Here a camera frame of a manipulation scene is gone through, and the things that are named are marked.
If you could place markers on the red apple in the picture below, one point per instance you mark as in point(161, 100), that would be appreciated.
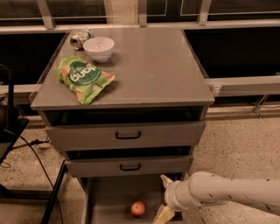
point(137, 208)

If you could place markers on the grey drawer cabinet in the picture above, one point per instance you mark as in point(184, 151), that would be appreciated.
point(157, 80)

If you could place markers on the green snack bag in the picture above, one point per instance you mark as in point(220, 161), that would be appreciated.
point(84, 79)

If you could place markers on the metal window railing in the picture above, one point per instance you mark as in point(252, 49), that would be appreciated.
point(232, 38)

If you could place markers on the white ceramic bowl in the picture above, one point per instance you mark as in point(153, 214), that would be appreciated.
point(99, 49)

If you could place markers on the grey top drawer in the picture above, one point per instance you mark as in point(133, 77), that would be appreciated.
point(126, 135)

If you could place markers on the grey drawer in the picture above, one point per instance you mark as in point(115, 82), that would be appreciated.
point(126, 135)
point(125, 166)
point(108, 199)

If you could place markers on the grey bottom drawer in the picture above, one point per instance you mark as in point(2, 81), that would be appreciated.
point(108, 199)

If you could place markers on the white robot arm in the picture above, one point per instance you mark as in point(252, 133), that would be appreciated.
point(205, 189)

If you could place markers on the grey middle drawer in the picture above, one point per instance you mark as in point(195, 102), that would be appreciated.
point(125, 166)

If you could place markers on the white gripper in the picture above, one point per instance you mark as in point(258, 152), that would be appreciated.
point(171, 196)

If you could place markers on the crushed metal can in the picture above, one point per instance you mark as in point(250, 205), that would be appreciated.
point(79, 38)

